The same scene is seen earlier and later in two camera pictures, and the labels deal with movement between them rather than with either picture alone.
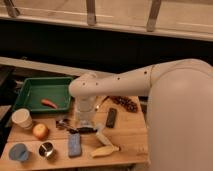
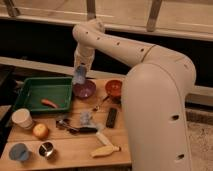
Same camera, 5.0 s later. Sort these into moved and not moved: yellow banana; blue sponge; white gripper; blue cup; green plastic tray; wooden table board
Moved: white gripper; blue sponge
Not moved: wooden table board; blue cup; yellow banana; green plastic tray
